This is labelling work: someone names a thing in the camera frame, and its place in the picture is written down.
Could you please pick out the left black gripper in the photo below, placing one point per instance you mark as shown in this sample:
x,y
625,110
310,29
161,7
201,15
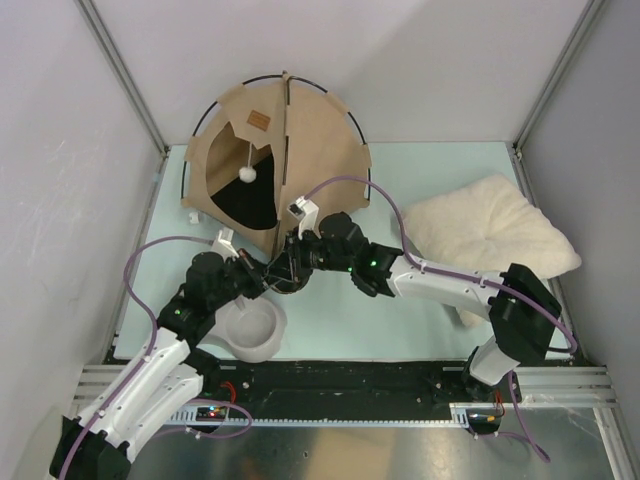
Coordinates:
x,y
251,269

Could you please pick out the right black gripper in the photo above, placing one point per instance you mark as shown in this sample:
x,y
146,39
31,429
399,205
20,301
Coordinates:
x,y
289,265

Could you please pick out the steel pet bowl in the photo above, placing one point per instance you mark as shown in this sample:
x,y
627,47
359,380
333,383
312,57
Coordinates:
x,y
285,283

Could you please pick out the grey double pet feeder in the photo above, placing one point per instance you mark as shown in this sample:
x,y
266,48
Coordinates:
x,y
251,330

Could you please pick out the beige fabric pet tent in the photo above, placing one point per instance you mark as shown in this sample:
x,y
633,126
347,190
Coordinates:
x,y
237,207

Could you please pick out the black tent pole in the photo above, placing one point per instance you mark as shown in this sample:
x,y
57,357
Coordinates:
x,y
247,130
283,177

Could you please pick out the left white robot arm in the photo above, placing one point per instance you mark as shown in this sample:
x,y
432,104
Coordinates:
x,y
103,441

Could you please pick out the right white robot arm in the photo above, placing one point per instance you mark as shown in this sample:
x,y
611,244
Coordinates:
x,y
521,310

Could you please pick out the white pompom toy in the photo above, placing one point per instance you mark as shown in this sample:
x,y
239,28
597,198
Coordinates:
x,y
247,174

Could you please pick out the white fluffy pillow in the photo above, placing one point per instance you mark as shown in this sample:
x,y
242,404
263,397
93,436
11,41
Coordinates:
x,y
488,225

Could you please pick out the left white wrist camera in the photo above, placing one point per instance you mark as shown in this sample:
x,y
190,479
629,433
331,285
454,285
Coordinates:
x,y
223,244

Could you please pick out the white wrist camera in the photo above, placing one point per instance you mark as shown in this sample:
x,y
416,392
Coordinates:
x,y
223,244
305,211

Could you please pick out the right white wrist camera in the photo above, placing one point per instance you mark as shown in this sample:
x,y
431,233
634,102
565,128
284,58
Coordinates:
x,y
305,211

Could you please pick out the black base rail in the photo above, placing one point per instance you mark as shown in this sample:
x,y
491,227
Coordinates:
x,y
343,391

